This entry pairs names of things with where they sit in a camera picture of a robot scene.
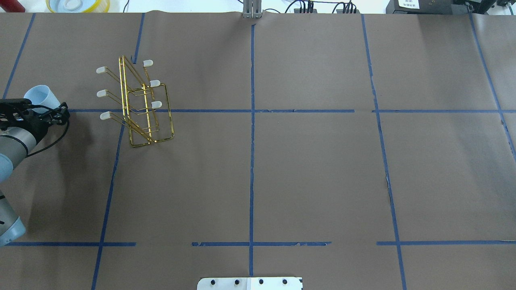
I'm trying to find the light blue plastic cup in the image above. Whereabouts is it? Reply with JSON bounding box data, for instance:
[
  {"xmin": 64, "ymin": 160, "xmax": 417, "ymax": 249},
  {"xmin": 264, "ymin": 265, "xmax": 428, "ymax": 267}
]
[{"xmin": 23, "ymin": 85, "xmax": 60, "ymax": 114}]

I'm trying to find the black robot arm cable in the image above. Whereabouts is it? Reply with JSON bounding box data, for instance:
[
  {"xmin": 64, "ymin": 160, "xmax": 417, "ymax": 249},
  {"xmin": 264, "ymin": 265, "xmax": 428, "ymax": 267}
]
[{"xmin": 27, "ymin": 117, "xmax": 70, "ymax": 157}]

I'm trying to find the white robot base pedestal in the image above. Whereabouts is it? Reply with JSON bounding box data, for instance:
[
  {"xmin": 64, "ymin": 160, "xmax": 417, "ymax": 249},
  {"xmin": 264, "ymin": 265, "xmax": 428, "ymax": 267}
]
[{"xmin": 197, "ymin": 277, "xmax": 304, "ymax": 290}]

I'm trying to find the black desktop computer box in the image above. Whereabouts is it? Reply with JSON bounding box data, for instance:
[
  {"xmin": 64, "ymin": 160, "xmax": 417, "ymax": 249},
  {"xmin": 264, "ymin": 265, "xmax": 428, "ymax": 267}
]
[{"xmin": 385, "ymin": 0, "xmax": 469, "ymax": 15}]

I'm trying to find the aluminium frame post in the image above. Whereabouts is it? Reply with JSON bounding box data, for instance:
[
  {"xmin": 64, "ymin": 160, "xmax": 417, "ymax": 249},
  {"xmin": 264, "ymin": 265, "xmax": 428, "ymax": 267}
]
[{"xmin": 240, "ymin": 0, "xmax": 263, "ymax": 19}]

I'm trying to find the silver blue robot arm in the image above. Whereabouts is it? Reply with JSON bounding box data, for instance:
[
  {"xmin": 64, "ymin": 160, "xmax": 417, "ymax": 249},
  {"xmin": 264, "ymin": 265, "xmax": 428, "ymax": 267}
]
[{"xmin": 0, "ymin": 98, "xmax": 70, "ymax": 183}]

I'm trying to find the yellow rimmed blue bowl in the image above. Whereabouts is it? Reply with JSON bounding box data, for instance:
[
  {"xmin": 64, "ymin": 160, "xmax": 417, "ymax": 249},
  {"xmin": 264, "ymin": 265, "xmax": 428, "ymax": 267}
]
[{"xmin": 45, "ymin": 0, "xmax": 110, "ymax": 13}]

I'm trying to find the gold wire cup holder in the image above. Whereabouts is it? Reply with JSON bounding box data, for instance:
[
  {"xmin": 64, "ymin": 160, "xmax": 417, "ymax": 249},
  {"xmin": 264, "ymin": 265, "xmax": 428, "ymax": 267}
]
[{"xmin": 96, "ymin": 56, "xmax": 175, "ymax": 148}]

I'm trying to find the red cylindrical bottle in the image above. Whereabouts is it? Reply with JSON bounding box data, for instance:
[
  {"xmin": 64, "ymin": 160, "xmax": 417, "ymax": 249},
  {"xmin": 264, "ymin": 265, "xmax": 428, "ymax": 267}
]
[{"xmin": 0, "ymin": 0, "xmax": 26, "ymax": 13}]

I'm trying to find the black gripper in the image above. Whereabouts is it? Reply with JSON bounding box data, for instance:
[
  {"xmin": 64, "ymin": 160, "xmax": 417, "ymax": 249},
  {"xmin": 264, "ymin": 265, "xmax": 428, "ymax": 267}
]
[{"xmin": 0, "ymin": 98, "xmax": 70, "ymax": 139}]

